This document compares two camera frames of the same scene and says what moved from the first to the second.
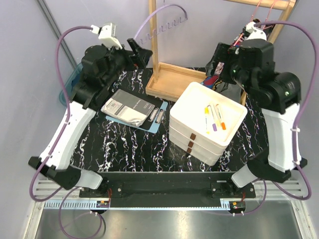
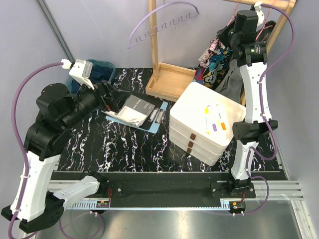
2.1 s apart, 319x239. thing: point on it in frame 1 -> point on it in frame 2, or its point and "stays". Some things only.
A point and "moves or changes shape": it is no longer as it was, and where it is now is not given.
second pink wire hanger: (267, 16) stays
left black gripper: (141, 56) -> (116, 98)
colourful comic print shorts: (219, 68) moves or changes shape
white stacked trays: (202, 122) stays
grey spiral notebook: (127, 108) stays
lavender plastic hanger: (171, 24) -> (164, 7)
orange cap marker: (223, 125) stays
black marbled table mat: (110, 146) stays
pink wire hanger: (253, 16) moves or changes shape
